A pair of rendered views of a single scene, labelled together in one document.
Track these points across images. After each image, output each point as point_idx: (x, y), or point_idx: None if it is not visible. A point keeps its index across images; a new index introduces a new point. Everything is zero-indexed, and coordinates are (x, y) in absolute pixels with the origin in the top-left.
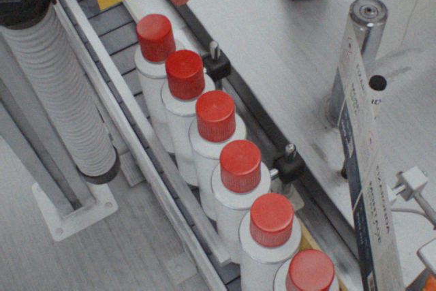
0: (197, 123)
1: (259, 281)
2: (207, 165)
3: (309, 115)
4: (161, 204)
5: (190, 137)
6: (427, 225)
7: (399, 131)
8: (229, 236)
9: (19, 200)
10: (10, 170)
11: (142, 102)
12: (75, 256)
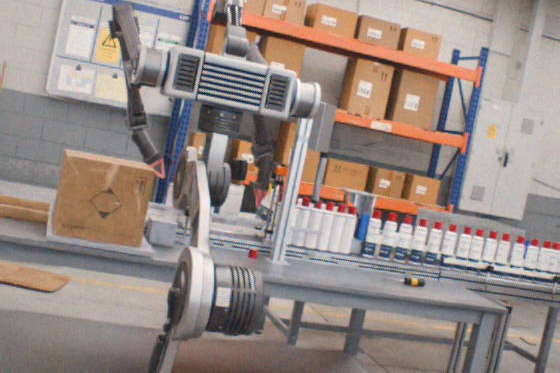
0: (305, 203)
1: (330, 228)
2: (308, 214)
3: None
4: (288, 253)
5: (304, 208)
6: None
7: None
8: (317, 229)
9: (272, 263)
10: (260, 261)
11: (258, 240)
12: (295, 265)
